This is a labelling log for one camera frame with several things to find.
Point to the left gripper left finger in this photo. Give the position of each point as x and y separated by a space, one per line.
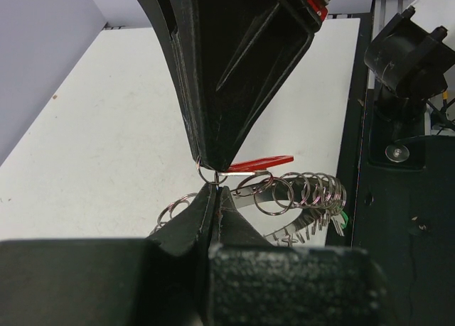
161 279

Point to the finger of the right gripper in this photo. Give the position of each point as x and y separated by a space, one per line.
177 27
246 50

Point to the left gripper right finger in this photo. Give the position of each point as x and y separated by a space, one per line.
252 282

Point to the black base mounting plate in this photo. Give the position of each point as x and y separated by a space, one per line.
404 219

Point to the large metal keyring with keys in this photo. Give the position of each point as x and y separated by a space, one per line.
320 199

